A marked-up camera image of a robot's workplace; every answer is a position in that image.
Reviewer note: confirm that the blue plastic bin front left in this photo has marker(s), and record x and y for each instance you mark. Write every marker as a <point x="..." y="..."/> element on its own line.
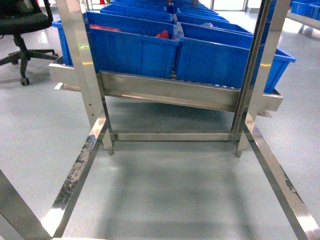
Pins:
<point x="133" y="46"/>

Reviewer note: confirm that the blue plastic bin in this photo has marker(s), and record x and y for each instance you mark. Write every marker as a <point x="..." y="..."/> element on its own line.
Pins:
<point x="133" y="46"/>
<point x="136" y="12"/>
<point x="213" y="56"/>
<point x="207" y="19"/>
<point x="63" y="43"/>

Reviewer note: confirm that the blue plastic bin front right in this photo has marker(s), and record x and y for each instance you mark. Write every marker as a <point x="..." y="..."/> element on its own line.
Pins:
<point x="213" y="56"/>

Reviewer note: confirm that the blue plastic bin far left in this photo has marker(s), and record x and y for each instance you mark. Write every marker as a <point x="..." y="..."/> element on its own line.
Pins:
<point x="63" y="43"/>

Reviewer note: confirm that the black office chair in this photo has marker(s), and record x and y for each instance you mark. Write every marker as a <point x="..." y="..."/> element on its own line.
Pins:
<point x="17" y="18"/>

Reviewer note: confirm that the stainless steel rack frame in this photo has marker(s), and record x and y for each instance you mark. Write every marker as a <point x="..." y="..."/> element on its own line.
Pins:
<point x="243" y="103"/>

